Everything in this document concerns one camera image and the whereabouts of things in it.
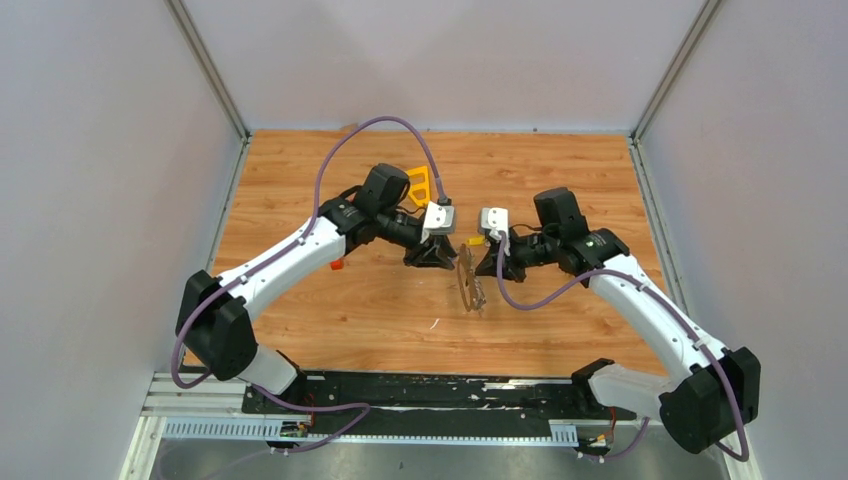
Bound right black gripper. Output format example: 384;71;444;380
474;226;558;284

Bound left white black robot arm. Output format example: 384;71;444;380
175;163;457;413

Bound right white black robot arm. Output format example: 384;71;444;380
475;187;761;462

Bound yellow triangular plastic piece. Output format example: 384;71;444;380
405;166;431;208

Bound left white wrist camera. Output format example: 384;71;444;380
420;201;457;244

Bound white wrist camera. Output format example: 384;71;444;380
420;201;457;244
478;207;509;243

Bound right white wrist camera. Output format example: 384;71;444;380
478;207;509;243

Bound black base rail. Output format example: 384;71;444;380
283;370;636;438

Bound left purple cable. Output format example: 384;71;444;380
170;116;454;456

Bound grey slotted cable duct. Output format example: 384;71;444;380
162;418;580;446

